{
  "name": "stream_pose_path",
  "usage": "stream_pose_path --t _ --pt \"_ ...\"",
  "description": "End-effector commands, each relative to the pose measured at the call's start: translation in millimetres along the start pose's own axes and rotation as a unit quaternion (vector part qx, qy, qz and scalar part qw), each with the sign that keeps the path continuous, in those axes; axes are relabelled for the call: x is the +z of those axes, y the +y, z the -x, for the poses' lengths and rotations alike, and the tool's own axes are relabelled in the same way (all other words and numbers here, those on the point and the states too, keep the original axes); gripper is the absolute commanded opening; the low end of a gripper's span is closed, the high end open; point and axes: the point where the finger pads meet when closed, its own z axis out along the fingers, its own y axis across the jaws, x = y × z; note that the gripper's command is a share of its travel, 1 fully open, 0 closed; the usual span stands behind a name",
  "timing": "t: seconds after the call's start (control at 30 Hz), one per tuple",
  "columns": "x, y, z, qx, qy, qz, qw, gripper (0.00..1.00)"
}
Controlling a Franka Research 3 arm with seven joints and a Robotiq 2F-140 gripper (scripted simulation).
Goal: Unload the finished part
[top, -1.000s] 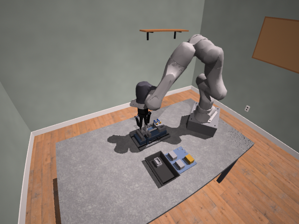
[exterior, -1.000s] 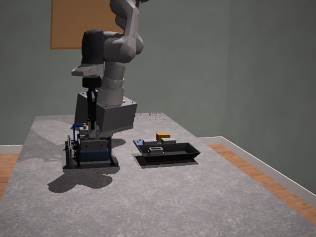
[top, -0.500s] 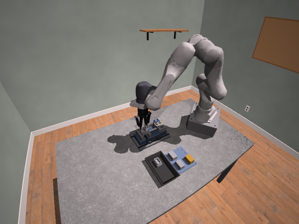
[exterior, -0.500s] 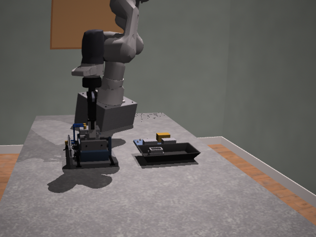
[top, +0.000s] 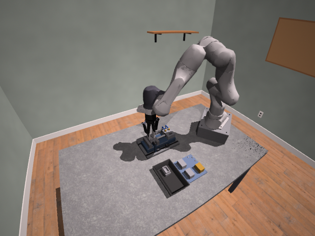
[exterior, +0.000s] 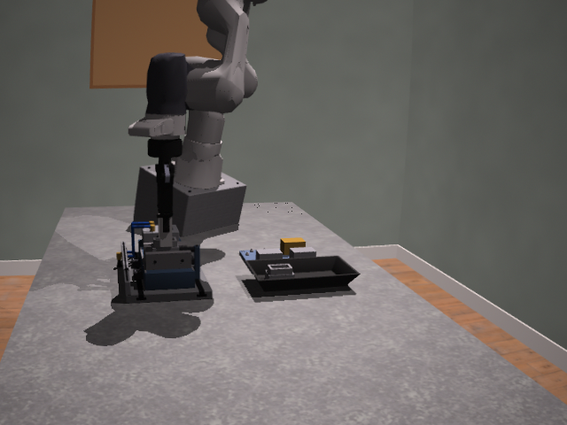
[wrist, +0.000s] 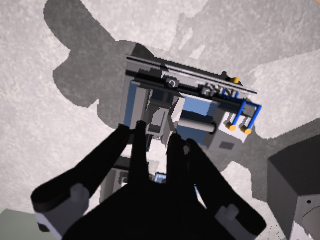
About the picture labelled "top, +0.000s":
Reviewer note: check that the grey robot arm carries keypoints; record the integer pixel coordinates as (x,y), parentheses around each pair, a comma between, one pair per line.
(221,88)

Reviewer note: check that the orange-yellow block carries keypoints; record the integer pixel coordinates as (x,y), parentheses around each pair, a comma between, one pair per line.
(199,167)

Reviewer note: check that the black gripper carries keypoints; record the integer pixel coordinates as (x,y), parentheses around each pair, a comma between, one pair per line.
(150,119)

